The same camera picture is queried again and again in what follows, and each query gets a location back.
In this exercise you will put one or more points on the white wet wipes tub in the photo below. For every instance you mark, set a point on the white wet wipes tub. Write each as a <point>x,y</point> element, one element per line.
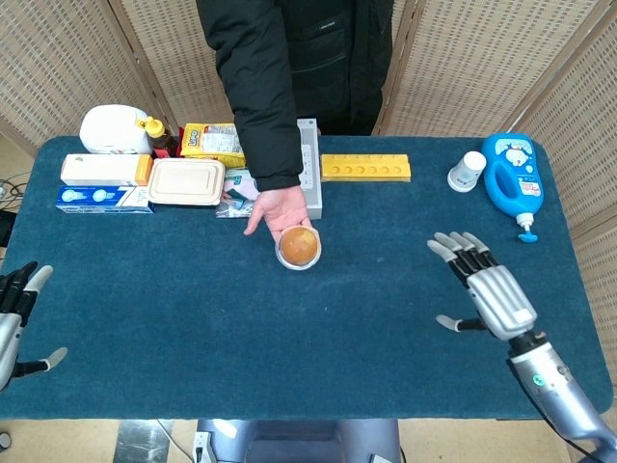
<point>112,128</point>

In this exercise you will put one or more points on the wicker folding screen panel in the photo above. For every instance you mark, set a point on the wicker folding screen panel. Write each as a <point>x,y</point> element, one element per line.
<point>593,159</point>
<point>62,62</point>
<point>178,53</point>
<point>482,62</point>

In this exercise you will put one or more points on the person's black jacket torso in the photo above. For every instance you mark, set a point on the person's black jacket torso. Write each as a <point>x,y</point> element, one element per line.
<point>337,62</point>

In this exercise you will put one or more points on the orange jelly cup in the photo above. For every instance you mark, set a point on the orange jelly cup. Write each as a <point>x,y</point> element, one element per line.
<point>299,247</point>

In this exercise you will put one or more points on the blue detergent pump bottle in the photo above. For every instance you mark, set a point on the blue detergent pump bottle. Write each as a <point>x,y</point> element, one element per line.
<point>511,169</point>

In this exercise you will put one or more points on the white and orange carton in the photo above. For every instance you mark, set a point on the white and orange carton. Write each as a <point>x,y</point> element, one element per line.
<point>103,170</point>

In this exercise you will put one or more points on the blue and white carton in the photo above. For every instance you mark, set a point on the blue and white carton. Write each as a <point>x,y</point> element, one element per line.
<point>103,199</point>

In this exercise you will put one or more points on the green white wipes packet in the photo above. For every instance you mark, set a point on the green white wipes packet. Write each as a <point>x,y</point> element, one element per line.
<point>236,198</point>

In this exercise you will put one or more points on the person's bare hand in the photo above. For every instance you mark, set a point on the person's bare hand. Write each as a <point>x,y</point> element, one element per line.
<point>284,207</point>

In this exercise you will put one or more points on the person's black jacket sleeve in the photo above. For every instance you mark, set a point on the person's black jacket sleeve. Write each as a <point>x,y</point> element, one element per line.
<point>262,96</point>

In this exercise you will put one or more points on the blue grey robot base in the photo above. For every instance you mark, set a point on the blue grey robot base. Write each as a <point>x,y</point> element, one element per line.
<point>299,441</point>

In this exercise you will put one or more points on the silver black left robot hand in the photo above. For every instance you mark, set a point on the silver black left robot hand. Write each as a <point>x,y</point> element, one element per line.
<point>10,333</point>

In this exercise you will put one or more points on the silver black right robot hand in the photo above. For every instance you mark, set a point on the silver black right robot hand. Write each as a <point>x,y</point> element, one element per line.
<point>501,299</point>

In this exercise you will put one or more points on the yellow snack package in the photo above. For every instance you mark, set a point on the yellow snack package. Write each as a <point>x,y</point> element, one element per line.
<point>212,142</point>

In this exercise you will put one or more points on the yellow plastic hole tray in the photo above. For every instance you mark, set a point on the yellow plastic hole tray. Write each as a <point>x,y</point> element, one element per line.
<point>366,168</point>

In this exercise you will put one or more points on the honey bottle with yellow cap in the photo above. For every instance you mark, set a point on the honey bottle with yellow cap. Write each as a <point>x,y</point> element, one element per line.
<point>156,132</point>

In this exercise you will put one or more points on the small red box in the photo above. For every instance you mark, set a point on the small red box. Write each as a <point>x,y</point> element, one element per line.
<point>161,153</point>

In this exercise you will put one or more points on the grey power strip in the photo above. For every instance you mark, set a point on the grey power strip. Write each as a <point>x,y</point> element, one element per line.
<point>312,159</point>

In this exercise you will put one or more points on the blue table cloth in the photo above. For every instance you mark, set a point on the blue table cloth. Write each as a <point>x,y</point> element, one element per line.
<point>241,328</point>

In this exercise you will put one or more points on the beige lidded lunch box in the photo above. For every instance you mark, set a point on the beige lidded lunch box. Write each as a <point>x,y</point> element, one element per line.
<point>186,182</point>

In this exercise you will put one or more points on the white floor power strip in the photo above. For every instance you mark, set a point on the white floor power strip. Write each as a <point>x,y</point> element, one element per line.
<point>201,448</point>

